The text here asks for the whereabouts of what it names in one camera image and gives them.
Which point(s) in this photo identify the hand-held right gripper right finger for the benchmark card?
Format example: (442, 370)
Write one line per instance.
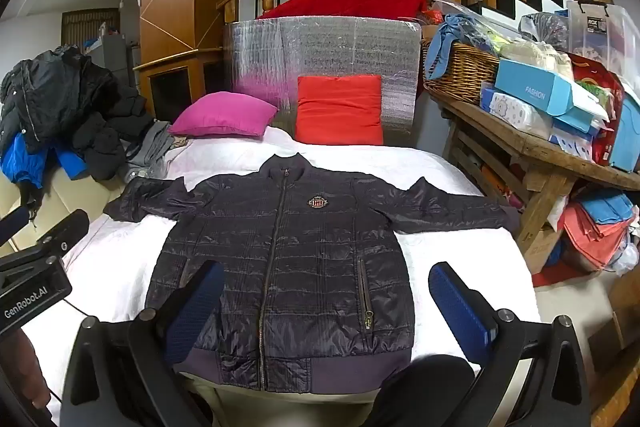
(460, 307)

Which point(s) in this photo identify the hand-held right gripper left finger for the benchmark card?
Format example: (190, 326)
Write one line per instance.
(195, 307)

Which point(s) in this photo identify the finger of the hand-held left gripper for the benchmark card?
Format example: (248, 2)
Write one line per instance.
(12, 224)
(65, 229)

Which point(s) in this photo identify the dark quilted jacket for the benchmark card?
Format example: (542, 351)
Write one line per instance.
(310, 247)

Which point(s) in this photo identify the grey clothes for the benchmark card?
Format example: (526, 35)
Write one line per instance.
(150, 147)

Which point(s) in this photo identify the person's left hand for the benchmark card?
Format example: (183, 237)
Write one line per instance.
(25, 367)

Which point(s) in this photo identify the beige leather sofa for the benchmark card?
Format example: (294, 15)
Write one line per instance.
(55, 197)

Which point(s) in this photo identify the white blanket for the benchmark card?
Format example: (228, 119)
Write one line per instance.
(115, 267)

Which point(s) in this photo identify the blue jacket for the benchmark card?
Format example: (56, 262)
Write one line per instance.
(22, 162)

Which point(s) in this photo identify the person's right leg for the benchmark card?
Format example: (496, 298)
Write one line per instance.
(420, 392)

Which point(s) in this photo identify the brown cardboard box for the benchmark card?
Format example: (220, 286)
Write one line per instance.
(542, 252)

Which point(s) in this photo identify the pile of black coats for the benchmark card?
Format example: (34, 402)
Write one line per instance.
(60, 97)

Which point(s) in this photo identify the stack of orange cloths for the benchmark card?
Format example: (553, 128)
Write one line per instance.
(590, 242)

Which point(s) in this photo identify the wooden table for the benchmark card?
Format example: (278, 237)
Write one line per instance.
(540, 157)

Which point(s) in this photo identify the magenta pillow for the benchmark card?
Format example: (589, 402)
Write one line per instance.
(222, 114)

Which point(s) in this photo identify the white printed tissue pack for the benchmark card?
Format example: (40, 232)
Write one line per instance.
(515, 112)

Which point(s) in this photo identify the blue cardboard box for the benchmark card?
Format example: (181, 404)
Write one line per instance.
(535, 92)

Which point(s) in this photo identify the red pillow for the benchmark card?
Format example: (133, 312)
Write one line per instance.
(340, 109)

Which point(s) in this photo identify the wicker basket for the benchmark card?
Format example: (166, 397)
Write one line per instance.
(465, 74)

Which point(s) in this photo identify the light blue box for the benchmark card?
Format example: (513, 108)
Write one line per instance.
(627, 137)

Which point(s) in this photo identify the cream cloth bundle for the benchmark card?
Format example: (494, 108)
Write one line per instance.
(535, 57)

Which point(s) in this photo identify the red printed bag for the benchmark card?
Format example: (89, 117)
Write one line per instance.
(597, 82)

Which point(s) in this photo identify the blue cloth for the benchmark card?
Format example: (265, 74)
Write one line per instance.
(445, 42)

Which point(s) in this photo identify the plastic bag with dark cloth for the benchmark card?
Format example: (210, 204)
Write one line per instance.
(545, 32)

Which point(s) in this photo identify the silver foil insulation board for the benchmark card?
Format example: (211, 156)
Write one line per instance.
(330, 47)

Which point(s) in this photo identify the clear plastic storage box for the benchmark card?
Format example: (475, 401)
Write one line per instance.
(600, 29)

